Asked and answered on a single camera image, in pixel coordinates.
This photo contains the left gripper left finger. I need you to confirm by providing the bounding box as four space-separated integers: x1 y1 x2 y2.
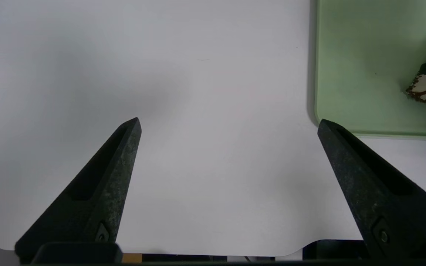
15 117 142 263

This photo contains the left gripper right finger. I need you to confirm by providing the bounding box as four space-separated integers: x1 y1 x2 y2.
317 119 426 261

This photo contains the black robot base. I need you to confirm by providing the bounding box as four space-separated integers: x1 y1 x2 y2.
122 239 369 263

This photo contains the light green plastic tray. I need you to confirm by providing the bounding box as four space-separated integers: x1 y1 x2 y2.
314 0 426 141

